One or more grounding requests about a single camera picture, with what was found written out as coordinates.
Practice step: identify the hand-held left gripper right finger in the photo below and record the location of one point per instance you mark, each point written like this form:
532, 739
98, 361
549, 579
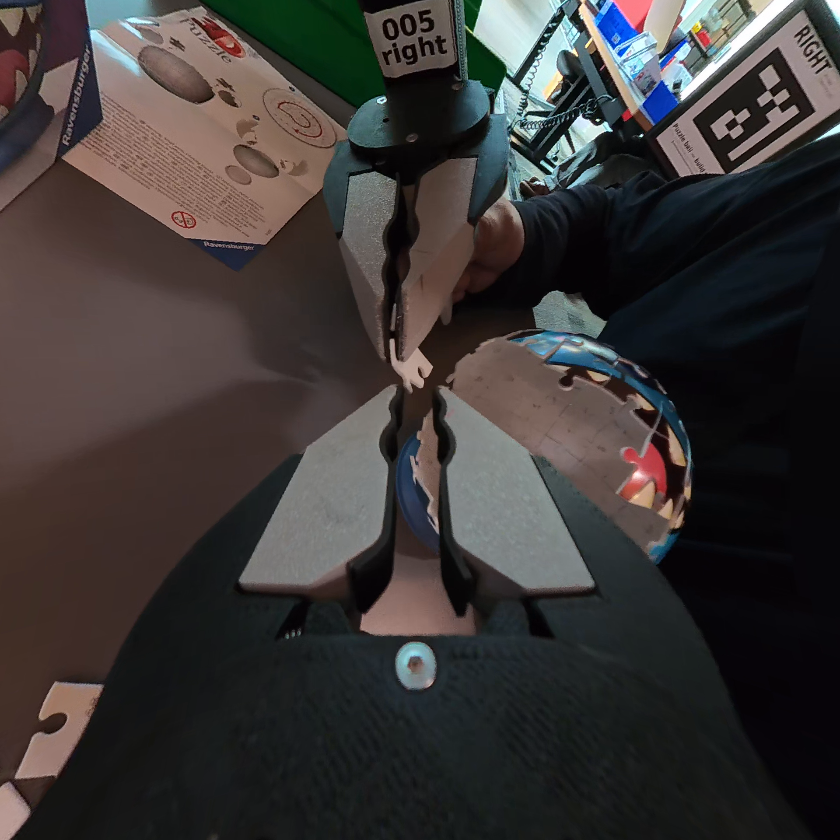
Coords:
512, 518

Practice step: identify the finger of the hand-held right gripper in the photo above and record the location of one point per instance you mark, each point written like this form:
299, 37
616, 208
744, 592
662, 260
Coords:
439, 249
367, 229

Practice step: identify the colourful cardboard puzzle box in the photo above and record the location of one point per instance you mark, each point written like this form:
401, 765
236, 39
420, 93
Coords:
39, 98

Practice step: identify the tan cardboard sheet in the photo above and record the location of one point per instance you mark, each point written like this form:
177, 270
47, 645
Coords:
666, 16

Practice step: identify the blue storage bins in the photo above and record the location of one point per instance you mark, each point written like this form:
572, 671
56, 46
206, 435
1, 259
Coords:
659, 102

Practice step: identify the person's right forearm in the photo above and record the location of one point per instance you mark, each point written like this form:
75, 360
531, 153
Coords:
656, 223

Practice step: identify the black swivel chair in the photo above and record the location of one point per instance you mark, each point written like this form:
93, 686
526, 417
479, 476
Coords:
584, 85

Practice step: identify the blue white puzzle ball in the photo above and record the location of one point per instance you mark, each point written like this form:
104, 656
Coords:
558, 420

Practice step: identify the white instruction leaflet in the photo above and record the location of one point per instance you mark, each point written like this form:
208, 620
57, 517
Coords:
184, 151

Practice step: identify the white puzzle piece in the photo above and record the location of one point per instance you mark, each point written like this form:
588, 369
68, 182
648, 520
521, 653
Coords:
413, 367

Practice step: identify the stacked green plastic bins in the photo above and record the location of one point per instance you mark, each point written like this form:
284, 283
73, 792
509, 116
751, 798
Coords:
308, 39

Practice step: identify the cluttered wooden desk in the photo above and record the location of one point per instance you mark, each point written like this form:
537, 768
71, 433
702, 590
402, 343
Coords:
623, 85

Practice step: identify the white puzzle pieces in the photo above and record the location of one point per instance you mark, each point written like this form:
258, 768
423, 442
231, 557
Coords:
65, 728

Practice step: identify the person's right hand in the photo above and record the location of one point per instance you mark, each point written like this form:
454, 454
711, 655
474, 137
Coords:
495, 249

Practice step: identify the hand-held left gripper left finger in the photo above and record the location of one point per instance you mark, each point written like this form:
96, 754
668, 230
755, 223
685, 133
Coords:
321, 518

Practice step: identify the red box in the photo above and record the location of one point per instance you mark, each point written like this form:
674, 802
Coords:
633, 8

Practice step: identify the black desk frame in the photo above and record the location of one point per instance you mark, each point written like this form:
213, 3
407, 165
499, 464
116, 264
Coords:
538, 65

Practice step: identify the white tag board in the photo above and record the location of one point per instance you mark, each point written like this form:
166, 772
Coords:
754, 98

